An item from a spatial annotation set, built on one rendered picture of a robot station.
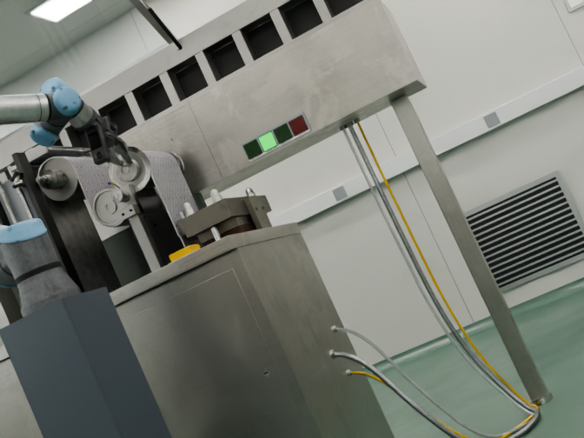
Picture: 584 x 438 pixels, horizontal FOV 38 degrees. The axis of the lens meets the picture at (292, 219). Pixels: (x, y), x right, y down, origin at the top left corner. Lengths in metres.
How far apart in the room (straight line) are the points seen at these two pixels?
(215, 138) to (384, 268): 2.44
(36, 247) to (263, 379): 0.70
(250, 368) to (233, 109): 0.99
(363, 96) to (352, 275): 2.55
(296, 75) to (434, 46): 2.37
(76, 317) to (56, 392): 0.18
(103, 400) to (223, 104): 1.28
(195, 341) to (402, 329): 2.97
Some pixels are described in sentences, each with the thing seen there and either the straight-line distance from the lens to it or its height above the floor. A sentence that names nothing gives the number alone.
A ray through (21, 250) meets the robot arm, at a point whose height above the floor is 1.05.
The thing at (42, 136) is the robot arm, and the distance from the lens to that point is 2.43.
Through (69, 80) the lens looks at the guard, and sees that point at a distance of 3.17.
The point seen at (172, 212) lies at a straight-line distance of 2.67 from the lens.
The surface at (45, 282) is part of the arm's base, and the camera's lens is 2.11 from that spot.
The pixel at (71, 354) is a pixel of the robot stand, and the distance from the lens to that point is 2.04.
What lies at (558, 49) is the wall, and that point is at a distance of 5.11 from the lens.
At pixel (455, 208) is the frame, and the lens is 2.90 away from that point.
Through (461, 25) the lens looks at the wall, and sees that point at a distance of 5.15.
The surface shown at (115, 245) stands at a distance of 3.12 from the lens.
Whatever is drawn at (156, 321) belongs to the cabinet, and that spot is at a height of 0.77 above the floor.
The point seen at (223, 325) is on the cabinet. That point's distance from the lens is 2.33.
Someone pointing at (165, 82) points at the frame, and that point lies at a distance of 3.03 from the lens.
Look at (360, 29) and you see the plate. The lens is 2.83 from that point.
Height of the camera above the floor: 0.70
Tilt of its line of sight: 4 degrees up
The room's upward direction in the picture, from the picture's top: 25 degrees counter-clockwise
